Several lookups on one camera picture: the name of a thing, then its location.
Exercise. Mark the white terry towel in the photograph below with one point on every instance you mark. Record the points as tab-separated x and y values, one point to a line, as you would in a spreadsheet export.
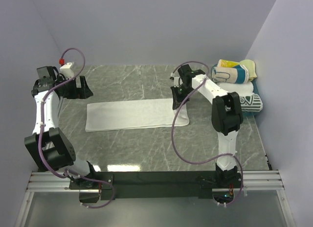
124	115

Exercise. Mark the black white striped rolled towel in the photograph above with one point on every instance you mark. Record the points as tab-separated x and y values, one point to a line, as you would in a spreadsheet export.
251	103

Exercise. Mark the beige teal rolled towel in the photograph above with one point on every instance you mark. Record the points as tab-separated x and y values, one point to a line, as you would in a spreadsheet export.
234	75

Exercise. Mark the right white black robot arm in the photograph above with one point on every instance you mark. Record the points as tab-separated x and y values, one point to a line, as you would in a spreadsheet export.
226	118

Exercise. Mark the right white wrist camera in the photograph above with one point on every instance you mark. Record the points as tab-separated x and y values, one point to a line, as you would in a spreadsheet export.
176	80

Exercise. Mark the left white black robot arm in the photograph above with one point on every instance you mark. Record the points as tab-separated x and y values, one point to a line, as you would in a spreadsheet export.
48	145

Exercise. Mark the teal tray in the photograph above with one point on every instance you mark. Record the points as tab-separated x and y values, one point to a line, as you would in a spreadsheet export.
254	91

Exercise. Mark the yellow patterned rolled towel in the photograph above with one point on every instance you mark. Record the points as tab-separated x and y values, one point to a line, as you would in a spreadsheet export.
227	64

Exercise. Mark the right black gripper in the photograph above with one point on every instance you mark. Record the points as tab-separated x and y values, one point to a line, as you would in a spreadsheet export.
176	100

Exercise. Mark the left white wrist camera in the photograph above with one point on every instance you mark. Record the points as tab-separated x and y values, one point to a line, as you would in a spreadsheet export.
66	69

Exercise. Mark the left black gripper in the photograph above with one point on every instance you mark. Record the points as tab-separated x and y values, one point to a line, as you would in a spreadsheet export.
79	93

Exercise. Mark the pale yellow rolled towel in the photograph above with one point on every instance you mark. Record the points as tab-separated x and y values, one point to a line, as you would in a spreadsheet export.
251	67

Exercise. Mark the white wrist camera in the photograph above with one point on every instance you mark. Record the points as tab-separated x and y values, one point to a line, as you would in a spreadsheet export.
66	69
176	80

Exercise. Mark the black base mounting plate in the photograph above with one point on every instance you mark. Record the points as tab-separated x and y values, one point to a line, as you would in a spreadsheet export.
166	184

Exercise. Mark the aluminium rail frame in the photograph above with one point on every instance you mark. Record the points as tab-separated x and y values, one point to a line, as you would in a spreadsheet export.
264	180

